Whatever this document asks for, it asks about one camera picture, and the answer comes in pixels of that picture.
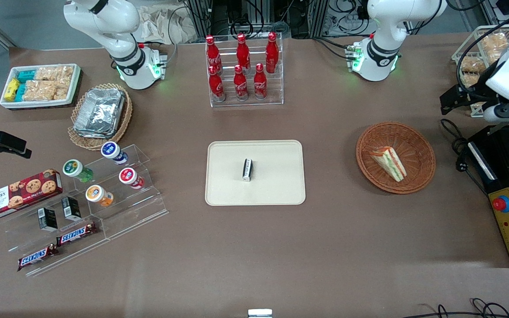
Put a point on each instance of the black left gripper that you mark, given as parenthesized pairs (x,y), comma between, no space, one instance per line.
(472,92)

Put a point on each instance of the triangular sandwich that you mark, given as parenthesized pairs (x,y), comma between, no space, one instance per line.
(389,164)

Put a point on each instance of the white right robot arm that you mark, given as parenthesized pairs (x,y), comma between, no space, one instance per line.
(113,26)

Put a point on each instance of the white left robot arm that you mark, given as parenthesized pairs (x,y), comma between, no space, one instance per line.
(387,26)

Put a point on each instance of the brown round wicker basket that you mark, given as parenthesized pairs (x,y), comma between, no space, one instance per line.
(418,150)

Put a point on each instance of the light woven oval basket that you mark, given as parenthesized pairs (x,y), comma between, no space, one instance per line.
(124,119)

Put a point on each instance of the beige plastic serving tray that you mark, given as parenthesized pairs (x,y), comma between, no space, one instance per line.
(276,176)

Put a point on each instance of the bagged cracker pack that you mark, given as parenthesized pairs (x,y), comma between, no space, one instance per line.
(495,46)
(473,70)

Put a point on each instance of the red Walkers cookie box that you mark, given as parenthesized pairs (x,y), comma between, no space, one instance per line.
(16,196)

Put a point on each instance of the teal snack packet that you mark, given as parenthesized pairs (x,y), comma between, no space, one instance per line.
(21,92)
(26,76)

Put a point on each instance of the yellow snack packet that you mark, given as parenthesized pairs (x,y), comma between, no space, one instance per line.
(11,90)

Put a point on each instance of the metal machine lever rod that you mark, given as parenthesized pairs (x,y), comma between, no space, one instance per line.
(502,129)

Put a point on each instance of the clear rice cracker pack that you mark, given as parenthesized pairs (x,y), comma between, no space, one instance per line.
(40,90)
(62,90)
(53,73)

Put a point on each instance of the small bottle green cap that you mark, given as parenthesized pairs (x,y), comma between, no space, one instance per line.
(74,169)

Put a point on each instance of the black power plug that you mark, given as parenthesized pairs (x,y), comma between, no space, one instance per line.
(461,165)

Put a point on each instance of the small black carton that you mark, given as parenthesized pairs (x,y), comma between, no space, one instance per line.
(71,208)
(47,219)

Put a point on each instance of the white rectangular snack bin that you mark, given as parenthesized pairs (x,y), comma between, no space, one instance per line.
(75,84)

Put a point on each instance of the stack of foil trays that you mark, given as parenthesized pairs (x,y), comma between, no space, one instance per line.
(100,114)

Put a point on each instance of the small bottle orange cap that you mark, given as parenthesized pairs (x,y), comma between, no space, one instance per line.
(96,194)

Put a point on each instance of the black sealing machine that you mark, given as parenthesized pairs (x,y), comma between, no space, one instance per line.
(506,176)

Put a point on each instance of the small bottle blue cap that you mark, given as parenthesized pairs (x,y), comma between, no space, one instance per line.
(112,151)

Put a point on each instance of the Snickers chocolate bar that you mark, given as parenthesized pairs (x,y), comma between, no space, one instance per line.
(77,234)
(38,257)

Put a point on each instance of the red emergency stop button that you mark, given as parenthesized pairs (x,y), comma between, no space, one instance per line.
(501,204)

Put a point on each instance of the small bottle red cap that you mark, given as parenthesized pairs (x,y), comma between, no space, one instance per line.
(129,177)

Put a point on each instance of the clear acrylic stepped stand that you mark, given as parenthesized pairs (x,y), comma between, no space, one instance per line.
(139,212)

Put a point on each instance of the red cola bottle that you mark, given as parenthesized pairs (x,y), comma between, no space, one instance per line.
(272,53)
(260,85)
(240,86)
(243,53)
(213,55)
(216,86)

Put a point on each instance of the crumpled beige paper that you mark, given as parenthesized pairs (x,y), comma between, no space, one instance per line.
(166,24)

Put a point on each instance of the clear acrylic bottle rack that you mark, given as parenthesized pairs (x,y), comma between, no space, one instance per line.
(248,102)

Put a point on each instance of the small black white box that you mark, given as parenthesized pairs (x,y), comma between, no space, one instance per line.
(247,170)

